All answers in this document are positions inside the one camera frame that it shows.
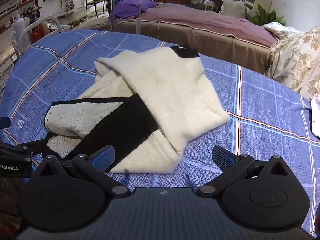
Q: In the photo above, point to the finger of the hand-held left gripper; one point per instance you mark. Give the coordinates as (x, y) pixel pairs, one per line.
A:
(30, 148)
(5, 122)

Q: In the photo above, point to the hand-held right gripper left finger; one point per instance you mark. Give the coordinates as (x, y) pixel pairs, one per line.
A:
(104, 158)

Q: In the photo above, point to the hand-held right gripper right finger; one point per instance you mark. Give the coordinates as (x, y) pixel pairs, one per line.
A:
(222, 158)

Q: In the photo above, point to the cream and black sweater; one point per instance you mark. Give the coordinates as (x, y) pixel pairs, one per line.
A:
(165, 92)

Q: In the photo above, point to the blue plaid bed sheet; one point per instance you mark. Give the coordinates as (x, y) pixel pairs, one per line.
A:
(262, 135)

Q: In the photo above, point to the white cloth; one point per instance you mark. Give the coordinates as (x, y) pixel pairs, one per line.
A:
(315, 115)

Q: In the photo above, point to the brown bed cover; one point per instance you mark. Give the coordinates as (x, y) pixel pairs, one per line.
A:
(200, 47)

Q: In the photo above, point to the floral beige pillow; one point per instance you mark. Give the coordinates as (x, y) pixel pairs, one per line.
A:
(295, 57)

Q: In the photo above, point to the purple blanket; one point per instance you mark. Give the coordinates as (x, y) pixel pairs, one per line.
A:
(212, 21)

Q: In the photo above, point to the green plant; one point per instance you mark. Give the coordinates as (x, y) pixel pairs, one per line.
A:
(265, 17)

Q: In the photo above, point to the cream cushion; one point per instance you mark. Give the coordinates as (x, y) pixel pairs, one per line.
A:
(233, 7)

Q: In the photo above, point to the purple cloth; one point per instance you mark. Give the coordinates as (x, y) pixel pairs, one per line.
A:
(130, 8)

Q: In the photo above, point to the gooseneck lamp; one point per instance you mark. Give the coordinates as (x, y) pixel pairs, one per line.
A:
(139, 7)
(114, 5)

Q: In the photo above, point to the white metal bed rail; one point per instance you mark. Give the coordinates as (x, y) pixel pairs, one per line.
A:
(37, 23)

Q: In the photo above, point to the wall shelves with bottles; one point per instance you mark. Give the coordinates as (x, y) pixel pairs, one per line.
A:
(17, 5)

